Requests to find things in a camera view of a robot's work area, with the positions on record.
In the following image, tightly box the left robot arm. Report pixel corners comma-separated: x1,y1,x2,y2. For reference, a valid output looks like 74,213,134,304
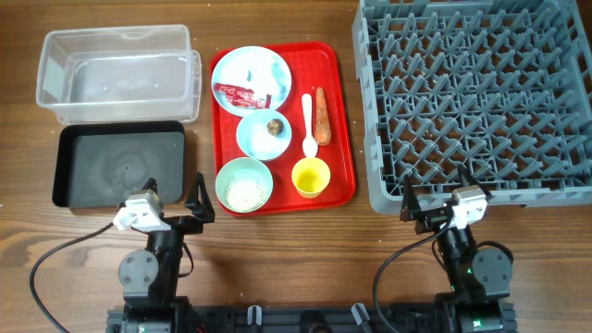
105,172,215,333

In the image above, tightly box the white napkin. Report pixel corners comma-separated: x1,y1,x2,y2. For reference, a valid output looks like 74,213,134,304
247,63,281,96

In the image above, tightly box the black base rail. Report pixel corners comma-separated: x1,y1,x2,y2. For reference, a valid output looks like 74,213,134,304
105,302,517,333

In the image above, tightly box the white plastic spoon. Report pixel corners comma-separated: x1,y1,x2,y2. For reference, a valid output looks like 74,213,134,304
301,93,318,157

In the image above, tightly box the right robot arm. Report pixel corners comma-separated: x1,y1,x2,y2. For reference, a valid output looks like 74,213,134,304
401,165,517,332

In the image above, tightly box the black plastic tray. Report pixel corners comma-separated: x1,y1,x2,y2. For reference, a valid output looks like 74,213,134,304
52,121,185,209

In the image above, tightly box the brown food scrap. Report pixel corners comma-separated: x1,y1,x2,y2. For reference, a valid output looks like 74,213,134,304
266,118,284,137

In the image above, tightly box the orange carrot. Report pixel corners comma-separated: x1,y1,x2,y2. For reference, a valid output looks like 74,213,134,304
314,87,331,145

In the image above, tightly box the red sauce packet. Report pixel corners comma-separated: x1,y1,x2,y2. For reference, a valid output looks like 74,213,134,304
214,83,272,109

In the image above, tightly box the light blue bowl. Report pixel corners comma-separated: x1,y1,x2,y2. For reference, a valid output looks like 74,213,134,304
236,110,292,161

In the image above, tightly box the clear plastic bin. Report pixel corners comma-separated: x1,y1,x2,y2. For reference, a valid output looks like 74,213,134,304
36,24,202,125

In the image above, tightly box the left black cable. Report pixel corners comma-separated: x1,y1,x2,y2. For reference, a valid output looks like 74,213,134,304
29,221,116,333

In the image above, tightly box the red serving tray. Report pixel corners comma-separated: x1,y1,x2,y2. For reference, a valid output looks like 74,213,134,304
208,41,357,217

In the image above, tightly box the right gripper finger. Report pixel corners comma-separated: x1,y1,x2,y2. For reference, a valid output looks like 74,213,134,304
400,175,422,217
457,164,491,198

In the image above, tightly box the yellow plastic cup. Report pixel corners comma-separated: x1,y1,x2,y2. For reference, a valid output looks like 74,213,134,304
291,157,331,199

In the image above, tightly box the green bowl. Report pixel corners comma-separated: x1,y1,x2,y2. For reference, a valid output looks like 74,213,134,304
216,157,274,213

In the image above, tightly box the grey dishwasher rack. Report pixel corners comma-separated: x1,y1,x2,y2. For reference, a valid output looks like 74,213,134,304
351,0,591,215

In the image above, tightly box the large light blue plate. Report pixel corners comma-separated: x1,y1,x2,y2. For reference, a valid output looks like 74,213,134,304
211,46,292,117

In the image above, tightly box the white rice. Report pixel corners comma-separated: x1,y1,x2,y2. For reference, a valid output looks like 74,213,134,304
224,178,267,213

